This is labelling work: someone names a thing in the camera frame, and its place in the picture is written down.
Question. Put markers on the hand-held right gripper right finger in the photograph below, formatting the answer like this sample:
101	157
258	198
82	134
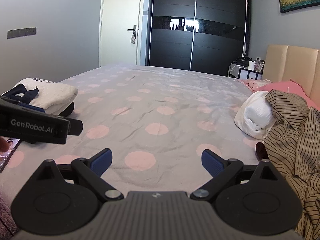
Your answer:
212	164

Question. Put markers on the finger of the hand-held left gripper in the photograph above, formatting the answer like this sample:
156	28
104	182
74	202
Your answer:
32	107
75	127

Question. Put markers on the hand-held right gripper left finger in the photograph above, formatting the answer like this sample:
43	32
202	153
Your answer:
102	162

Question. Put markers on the brown striped pants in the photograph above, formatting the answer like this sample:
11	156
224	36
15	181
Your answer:
287	105

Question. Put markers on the person's left hand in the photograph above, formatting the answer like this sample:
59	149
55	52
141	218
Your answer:
3	145

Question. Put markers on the folded white sweater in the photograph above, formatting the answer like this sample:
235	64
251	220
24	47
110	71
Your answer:
50	92

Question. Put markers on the black smartphone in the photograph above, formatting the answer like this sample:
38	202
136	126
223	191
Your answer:
11	152

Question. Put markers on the dark red cloth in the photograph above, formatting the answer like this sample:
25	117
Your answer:
260	150

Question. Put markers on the white clothing bundle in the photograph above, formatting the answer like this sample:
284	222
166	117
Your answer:
255	115

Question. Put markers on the grey pink-dotted bed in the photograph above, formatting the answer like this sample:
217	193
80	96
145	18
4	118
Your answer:
160	110

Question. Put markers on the brown striped shirt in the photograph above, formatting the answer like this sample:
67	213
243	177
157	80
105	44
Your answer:
300	170

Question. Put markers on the purple fuzzy clothing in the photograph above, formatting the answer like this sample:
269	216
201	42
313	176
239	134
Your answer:
6	212

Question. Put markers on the pink dotted cloth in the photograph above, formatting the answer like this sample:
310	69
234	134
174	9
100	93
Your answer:
252	83

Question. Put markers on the white nightstand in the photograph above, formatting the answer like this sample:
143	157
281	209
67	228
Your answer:
243	72

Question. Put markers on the small hanging pouch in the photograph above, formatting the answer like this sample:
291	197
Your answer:
132	39

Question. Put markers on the white paper roll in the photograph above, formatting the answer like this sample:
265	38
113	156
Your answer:
251	65

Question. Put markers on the black bag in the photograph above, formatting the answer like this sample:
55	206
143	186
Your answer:
241	60

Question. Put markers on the pink garment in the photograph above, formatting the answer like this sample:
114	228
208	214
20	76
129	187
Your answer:
287	86

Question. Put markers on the white door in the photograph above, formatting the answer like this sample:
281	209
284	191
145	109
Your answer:
120	22

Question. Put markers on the beige padded headboard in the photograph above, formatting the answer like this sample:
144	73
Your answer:
290	65

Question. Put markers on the dark sliding-door wardrobe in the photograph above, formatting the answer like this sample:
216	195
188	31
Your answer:
195	22

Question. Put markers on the grey wall switch panel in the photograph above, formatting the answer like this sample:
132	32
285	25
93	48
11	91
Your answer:
21	32

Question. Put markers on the small photo frame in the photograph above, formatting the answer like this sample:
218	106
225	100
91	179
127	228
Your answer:
258	65

